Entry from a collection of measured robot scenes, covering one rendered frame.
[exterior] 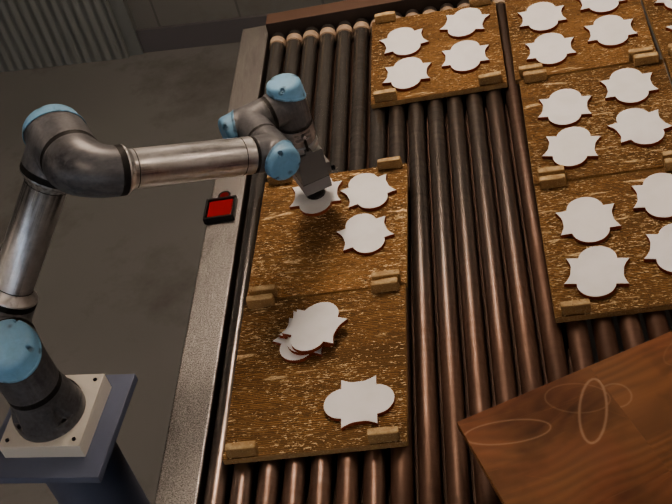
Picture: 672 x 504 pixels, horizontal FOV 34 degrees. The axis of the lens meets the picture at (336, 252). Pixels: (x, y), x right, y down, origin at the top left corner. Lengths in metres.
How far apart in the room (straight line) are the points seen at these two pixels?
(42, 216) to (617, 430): 1.13
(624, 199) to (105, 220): 2.47
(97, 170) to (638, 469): 1.06
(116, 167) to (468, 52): 1.21
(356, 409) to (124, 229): 2.35
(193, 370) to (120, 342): 1.54
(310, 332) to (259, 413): 0.20
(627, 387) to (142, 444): 1.92
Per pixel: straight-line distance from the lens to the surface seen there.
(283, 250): 2.43
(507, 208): 2.43
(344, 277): 2.32
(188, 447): 2.14
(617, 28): 2.93
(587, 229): 2.31
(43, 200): 2.15
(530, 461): 1.81
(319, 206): 2.40
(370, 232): 2.40
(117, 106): 5.01
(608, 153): 2.52
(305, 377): 2.15
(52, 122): 2.09
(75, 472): 2.27
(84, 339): 3.88
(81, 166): 2.00
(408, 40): 3.01
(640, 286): 2.20
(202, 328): 2.35
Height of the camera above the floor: 2.49
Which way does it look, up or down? 41 degrees down
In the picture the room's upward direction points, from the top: 16 degrees counter-clockwise
